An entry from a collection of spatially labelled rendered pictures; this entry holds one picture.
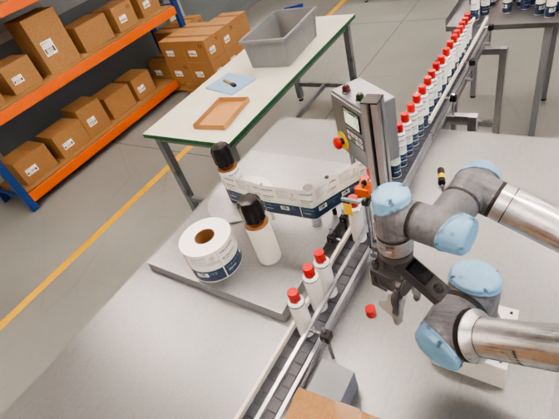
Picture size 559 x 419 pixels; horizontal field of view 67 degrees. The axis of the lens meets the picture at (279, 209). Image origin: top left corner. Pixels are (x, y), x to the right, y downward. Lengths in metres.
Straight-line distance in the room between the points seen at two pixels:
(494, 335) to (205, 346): 0.92
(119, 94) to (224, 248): 3.87
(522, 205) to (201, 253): 1.03
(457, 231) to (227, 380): 0.90
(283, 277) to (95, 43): 3.97
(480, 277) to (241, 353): 0.77
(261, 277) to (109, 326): 0.62
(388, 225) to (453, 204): 0.12
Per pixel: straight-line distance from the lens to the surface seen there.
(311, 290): 1.29
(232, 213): 1.83
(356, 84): 1.22
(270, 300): 1.47
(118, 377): 1.62
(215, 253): 1.50
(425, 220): 0.80
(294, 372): 1.31
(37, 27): 4.75
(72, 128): 4.86
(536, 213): 0.87
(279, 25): 3.77
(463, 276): 1.09
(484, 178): 0.88
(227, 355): 1.46
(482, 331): 0.97
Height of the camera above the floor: 2.02
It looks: 40 degrees down
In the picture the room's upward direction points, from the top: 19 degrees counter-clockwise
